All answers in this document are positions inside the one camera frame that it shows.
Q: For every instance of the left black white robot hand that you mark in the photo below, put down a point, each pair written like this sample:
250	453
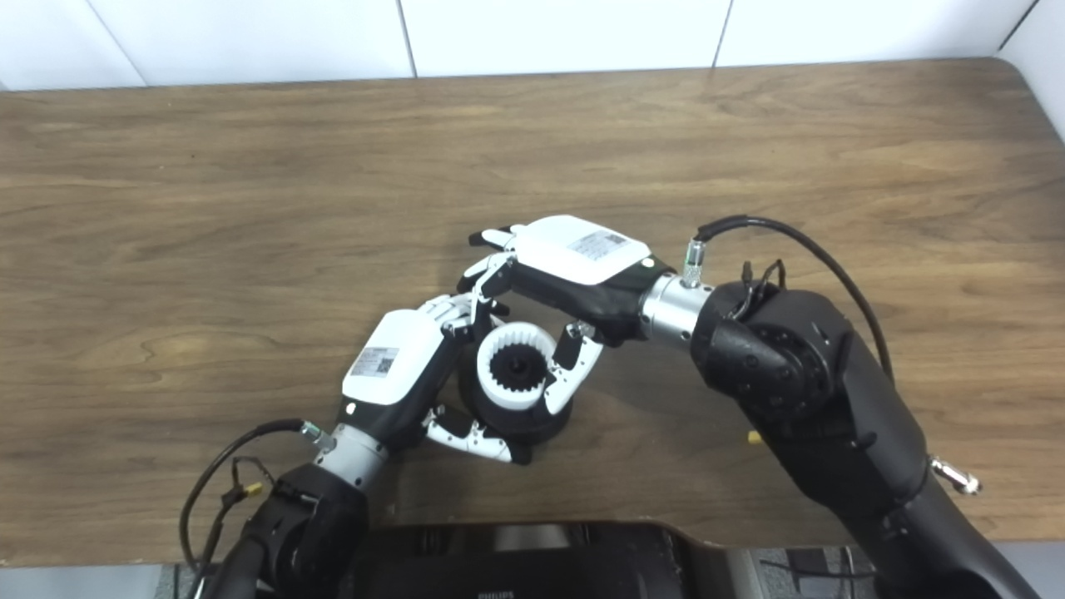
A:
399	358

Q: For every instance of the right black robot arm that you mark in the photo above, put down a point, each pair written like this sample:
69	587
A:
815	416

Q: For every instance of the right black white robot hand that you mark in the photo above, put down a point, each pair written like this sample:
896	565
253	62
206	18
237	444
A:
582	258

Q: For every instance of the black Philips monitor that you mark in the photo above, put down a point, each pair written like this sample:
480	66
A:
541	566

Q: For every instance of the round black plastic part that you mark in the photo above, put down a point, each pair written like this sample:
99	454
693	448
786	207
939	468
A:
520	424

